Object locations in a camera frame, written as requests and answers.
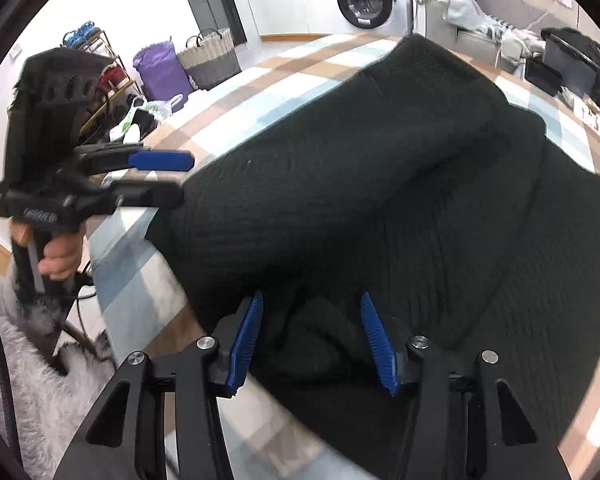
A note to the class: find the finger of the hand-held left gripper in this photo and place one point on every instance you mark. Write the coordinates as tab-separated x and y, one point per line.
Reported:
150	195
160	161

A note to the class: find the person's left hand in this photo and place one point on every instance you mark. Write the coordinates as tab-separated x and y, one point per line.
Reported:
62	260

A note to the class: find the blue shoes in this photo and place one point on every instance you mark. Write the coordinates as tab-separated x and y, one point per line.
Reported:
80	35

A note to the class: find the woven laundry basket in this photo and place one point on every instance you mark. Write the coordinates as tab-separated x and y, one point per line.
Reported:
210	60

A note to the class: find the metal shoe rack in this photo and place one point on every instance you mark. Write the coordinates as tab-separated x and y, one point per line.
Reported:
122	95

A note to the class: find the small black tray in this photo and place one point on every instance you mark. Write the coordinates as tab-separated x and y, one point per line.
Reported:
542	77

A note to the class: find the white plastic bag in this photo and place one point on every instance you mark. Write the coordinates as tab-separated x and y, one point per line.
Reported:
152	110

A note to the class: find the grey fluffy fabric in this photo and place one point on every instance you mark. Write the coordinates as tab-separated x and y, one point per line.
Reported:
40	410

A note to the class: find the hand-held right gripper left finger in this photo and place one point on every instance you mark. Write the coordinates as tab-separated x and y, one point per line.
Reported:
245	345

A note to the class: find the checked blanket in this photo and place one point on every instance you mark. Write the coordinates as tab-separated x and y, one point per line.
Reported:
130	280

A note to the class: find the large black box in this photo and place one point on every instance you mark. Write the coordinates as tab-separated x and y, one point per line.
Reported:
570	60

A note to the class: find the red shoes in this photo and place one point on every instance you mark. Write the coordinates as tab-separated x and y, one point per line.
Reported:
111	77

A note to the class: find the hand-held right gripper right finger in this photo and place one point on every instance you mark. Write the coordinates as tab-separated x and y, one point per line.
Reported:
377	345

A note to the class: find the black knit sweater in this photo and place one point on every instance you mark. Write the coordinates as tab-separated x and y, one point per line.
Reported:
355	185

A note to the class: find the white base cabinets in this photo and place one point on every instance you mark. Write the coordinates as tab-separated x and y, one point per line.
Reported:
285	5

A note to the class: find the purple bag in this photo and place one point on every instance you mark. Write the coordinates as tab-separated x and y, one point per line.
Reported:
160	72

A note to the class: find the light switch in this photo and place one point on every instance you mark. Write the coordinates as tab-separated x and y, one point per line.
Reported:
15	51

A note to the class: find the grey sofa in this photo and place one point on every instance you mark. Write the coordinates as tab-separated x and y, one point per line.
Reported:
475	42

